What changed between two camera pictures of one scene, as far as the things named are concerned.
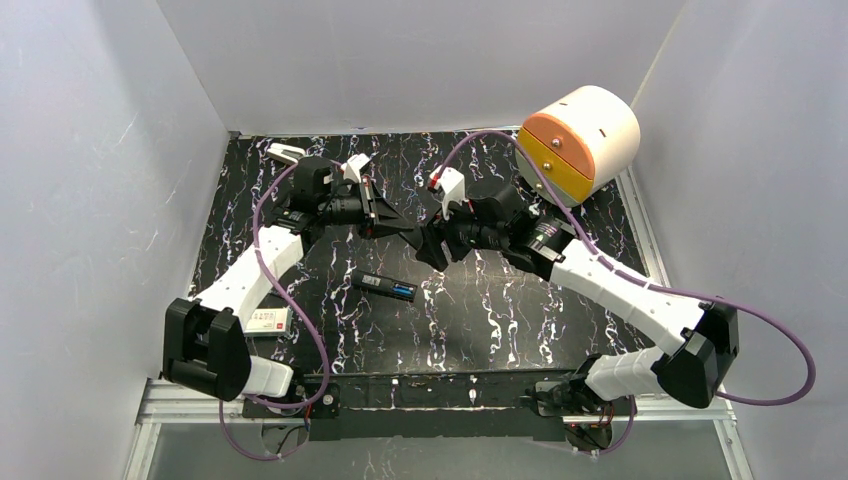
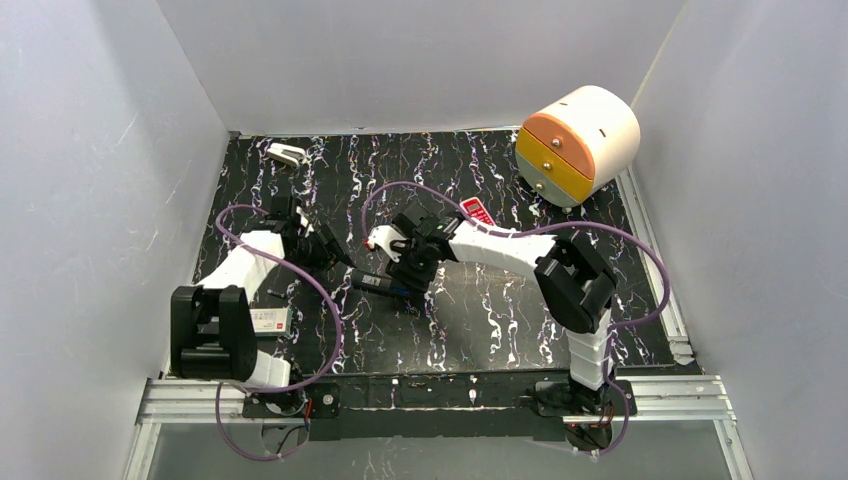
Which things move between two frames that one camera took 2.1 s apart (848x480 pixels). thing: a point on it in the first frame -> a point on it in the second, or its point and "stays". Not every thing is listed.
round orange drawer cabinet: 582,142 stays
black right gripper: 442,238 -> 403,279
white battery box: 269,322 stays
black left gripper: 370,208 -> 324,245
